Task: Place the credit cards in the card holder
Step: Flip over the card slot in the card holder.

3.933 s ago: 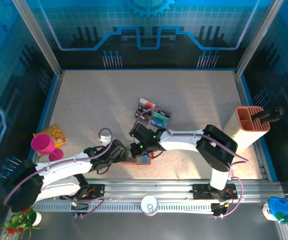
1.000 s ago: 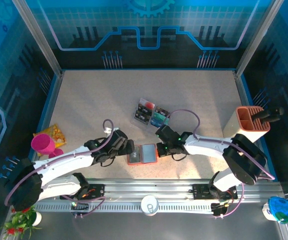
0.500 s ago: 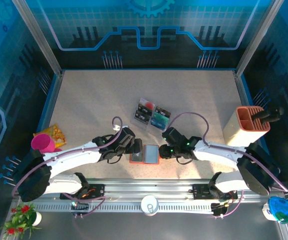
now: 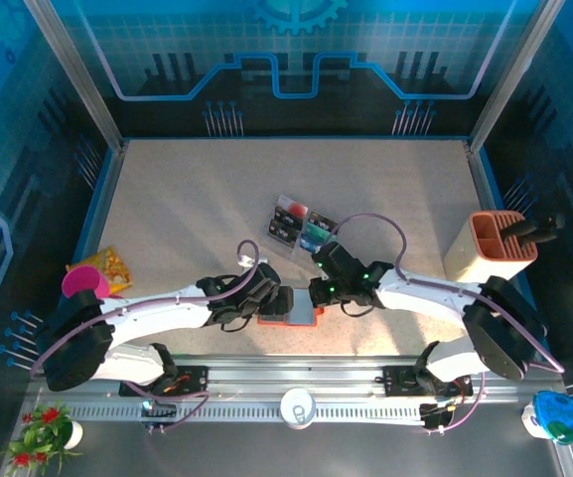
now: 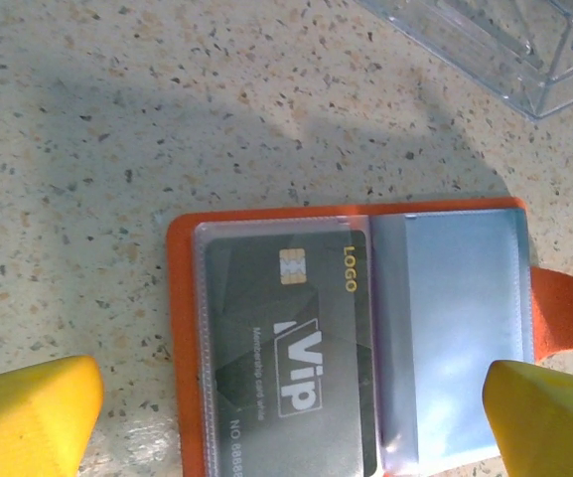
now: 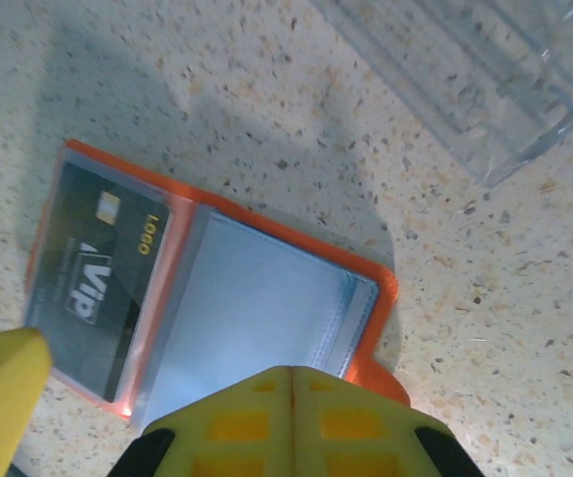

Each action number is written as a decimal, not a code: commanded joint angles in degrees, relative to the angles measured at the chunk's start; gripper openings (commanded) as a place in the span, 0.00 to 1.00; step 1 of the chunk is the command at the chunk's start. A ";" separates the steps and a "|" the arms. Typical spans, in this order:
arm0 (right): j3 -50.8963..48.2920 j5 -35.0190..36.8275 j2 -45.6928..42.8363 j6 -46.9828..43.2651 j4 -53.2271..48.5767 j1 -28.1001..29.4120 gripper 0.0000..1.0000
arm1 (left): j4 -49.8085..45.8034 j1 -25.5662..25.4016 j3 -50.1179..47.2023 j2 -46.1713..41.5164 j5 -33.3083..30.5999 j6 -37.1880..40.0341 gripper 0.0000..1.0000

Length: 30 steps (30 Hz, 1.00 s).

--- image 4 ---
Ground orange felt card holder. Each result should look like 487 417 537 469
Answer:
256 286 326 330

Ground clear acrylic card tray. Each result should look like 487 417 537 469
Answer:
265 195 340 259

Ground teal credit card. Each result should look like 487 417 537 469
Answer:
303 223 335 242

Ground white and red credit card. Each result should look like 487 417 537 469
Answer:
276 196 310 216

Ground white knife block orange top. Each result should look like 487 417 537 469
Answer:
442 210 539 285

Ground yellow snack bag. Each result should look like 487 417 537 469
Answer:
70 245 133 294

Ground pink plastic cup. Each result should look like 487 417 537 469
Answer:
61 265 111 299

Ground potted plant red flowers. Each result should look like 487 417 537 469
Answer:
0 400 84 476

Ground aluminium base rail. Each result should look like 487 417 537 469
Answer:
30 353 563 406

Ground slotted grey cable duct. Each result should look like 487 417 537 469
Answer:
74 404 429 424

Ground black utensil handle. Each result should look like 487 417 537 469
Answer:
500 211 567 248

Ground aluminium frame post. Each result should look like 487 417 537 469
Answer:
467 0 565 153
25 0 126 153

